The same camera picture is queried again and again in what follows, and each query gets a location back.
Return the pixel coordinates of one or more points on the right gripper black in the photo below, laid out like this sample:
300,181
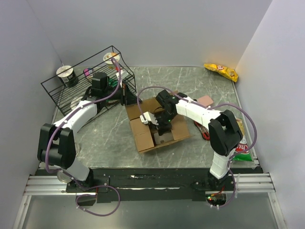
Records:
162,128

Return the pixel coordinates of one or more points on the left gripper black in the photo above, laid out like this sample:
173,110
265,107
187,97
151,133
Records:
127,97

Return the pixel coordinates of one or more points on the brown cardboard express box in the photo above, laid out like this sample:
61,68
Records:
146,136

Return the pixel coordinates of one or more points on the red black utility knife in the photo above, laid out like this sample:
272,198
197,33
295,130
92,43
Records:
203,131

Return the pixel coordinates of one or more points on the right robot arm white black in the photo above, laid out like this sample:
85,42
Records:
223,130

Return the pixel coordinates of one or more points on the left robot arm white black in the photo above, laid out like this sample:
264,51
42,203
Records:
56,146

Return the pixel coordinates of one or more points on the green lidded jar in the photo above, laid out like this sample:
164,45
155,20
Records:
112,83

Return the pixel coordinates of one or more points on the yogurt cup peach label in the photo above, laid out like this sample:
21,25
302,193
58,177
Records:
107,58

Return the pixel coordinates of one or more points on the small purple yogurt cup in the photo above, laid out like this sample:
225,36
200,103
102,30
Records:
88,72

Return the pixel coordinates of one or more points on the dark labelled yogurt cup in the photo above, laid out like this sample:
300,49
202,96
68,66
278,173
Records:
67,75

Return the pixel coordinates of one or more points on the white chobani yogurt cup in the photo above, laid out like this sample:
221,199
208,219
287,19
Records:
77,148

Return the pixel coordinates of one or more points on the yellow lays chips bag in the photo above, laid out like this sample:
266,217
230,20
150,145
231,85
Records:
224,71

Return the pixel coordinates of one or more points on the green cassava chips bag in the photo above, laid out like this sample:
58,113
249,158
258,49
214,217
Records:
242,151

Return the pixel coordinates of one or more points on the orange labelled tin can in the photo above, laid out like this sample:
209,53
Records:
63,177

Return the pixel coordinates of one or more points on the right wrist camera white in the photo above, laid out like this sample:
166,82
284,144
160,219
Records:
148,118

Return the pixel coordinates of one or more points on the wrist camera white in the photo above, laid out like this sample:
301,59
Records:
148,118
120,76

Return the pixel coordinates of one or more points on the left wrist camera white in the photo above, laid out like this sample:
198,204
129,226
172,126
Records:
120,76

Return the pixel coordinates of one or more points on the black wire rack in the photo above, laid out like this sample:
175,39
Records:
85,81

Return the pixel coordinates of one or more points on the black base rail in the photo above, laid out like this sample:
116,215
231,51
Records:
145,184

